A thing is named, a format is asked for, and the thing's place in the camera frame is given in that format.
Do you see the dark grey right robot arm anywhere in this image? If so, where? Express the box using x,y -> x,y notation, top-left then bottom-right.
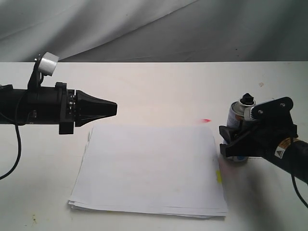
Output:
219,122 -> 308,183

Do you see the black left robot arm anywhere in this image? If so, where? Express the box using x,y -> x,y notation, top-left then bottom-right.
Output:
0,82 -> 117,135

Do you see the white backdrop cloth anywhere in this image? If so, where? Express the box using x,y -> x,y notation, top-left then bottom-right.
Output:
0,0 -> 308,62

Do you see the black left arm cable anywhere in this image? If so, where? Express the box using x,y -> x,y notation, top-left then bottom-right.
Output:
0,91 -> 22,180

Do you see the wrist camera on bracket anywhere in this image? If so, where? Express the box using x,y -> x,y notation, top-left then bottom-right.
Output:
244,97 -> 294,124
27,52 -> 59,91

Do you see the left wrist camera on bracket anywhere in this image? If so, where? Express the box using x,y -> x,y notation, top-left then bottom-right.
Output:
27,52 -> 59,91

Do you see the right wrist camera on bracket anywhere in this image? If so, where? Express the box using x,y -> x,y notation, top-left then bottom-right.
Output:
244,97 -> 294,124

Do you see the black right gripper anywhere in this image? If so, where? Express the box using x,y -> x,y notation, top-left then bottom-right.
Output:
218,121 -> 298,160

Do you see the silver spray paint can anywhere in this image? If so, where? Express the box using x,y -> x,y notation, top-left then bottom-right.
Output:
221,92 -> 256,163

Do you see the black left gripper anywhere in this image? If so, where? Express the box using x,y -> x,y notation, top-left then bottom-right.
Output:
25,81 -> 117,135

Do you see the white paper stack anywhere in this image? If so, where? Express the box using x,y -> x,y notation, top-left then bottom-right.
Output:
68,125 -> 228,218

